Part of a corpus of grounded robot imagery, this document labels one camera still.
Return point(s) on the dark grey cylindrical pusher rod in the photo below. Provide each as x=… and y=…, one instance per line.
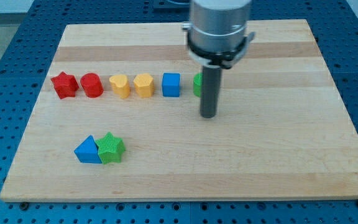
x=210, y=87

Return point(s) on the red cylinder block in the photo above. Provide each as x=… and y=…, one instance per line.
x=92, y=85

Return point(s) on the red star block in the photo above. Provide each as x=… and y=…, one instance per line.
x=65, y=85

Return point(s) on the yellow hexagon block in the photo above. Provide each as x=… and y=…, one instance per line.
x=144, y=85

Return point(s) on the blue triangle block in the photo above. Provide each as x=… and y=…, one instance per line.
x=87, y=151

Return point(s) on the wooden board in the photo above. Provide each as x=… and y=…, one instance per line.
x=281, y=132

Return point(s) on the green cylinder block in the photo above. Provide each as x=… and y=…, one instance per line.
x=197, y=83

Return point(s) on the yellow heart block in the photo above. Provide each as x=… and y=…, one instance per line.
x=120, y=85

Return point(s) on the green star block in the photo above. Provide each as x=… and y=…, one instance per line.
x=110, y=148

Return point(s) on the blue cube block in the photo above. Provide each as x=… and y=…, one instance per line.
x=171, y=85

